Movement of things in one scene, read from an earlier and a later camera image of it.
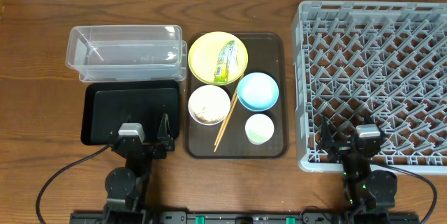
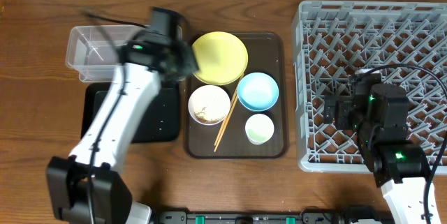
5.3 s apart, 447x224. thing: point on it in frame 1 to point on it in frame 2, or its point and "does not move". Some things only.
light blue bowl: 258,91 does not move
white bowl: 209,105 does not move
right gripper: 348,148 to 330,109
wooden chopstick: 228,110 does not move
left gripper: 144,148 to 185,62
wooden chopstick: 225,123 does not move
